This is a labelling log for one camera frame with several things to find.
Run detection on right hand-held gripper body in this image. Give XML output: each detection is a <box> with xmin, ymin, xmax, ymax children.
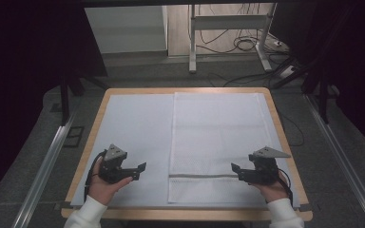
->
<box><xmin>247</xmin><ymin>145</ymin><xmax>292</xmax><ymax>186</ymax></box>

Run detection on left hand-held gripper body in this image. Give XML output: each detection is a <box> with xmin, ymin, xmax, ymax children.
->
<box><xmin>99</xmin><ymin>143</ymin><xmax>140</xmax><ymax>185</ymax></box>

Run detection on white mesh laundry bag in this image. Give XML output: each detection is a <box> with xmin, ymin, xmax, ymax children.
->
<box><xmin>167</xmin><ymin>91</ymin><xmax>274</xmax><ymax>204</ymax></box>

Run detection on person's right hand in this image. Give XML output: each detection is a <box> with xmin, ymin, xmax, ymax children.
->
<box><xmin>249</xmin><ymin>171</ymin><xmax>290</xmax><ymax>204</ymax></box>

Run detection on person's left hand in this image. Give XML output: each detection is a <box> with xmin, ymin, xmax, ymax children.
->
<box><xmin>87</xmin><ymin>157</ymin><xmax>134</xmax><ymax>206</ymax></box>

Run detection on white table mat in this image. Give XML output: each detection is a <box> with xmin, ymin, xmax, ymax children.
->
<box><xmin>69</xmin><ymin>92</ymin><xmax>301</xmax><ymax>209</ymax></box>

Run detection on black floor outlet cover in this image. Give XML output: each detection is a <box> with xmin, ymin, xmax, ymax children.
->
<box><xmin>63</xmin><ymin>125</ymin><xmax>86</xmax><ymax>148</ymax></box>

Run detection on black tape piece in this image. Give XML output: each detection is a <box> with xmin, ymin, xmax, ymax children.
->
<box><xmin>54</xmin><ymin>200</ymin><xmax>74</xmax><ymax>211</ymax></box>
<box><xmin>298</xmin><ymin>202</ymin><xmax>314</xmax><ymax>213</ymax></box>

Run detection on wooden table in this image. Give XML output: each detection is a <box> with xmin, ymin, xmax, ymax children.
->
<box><xmin>60</xmin><ymin>86</ymin><xmax>314</xmax><ymax>222</ymax></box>

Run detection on black stand legs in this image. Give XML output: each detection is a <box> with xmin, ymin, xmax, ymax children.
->
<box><xmin>58</xmin><ymin>70</ymin><xmax>109</xmax><ymax>126</ymax></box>
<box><xmin>271</xmin><ymin>55</ymin><xmax>341</xmax><ymax>125</ymax></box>

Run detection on white power strip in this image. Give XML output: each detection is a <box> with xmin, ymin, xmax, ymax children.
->
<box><xmin>279</xmin><ymin>64</ymin><xmax>298</xmax><ymax>79</ymax></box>

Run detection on dark curtain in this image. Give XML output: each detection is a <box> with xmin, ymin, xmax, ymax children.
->
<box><xmin>270</xmin><ymin>0</ymin><xmax>365</xmax><ymax>160</ymax></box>
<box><xmin>0</xmin><ymin>0</ymin><xmax>108</xmax><ymax>207</ymax></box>

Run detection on white panel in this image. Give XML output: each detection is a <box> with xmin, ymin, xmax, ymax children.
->
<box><xmin>84</xmin><ymin>5</ymin><xmax>169</xmax><ymax>55</ymax></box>

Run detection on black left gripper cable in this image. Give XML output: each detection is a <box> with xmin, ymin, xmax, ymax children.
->
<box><xmin>83</xmin><ymin>149</ymin><xmax>108</xmax><ymax>202</ymax></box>

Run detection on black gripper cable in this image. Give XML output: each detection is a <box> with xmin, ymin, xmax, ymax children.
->
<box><xmin>83</xmin><ymin>149</ymin><xmax>108</xmax><ymax>202</ymax></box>
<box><xmin>277</xmin><ymin>167</ymin><xmax>295</xmax><ymax>207</ymax></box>

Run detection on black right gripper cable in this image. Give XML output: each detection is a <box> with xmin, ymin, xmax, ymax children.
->
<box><xmin>277</xmin><ymin>167</ymin><xmax>295</xmax><ymax>207</ymax></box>

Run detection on thin black floor cable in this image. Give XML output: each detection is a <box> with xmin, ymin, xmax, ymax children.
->
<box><xmin>279</xmin><ymin>111</ymin><xmax>306</xmax><ymax>148</ymax></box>

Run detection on aluminium floor rail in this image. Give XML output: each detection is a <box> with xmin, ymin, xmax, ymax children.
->
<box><xmin>303</xmin><ymin>93</ymin><xmax>365</xmax><ymax>228</ymax></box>
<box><xmin>10</xmin><ymin>108</ymin><xmax>78</xmax><ymax>228</ymax></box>

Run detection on tangle of black floor cables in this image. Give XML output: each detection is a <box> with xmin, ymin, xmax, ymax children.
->
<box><xmin>196</xmin><ymin>3</ymin><xmax>288</xmax><ymax>55</ymax></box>

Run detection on white metal desk frame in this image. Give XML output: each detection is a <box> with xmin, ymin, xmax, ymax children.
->
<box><xmin>187</xmin><ymin>3</ymin><xmax>278</xmax><ymax>75</ymax></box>

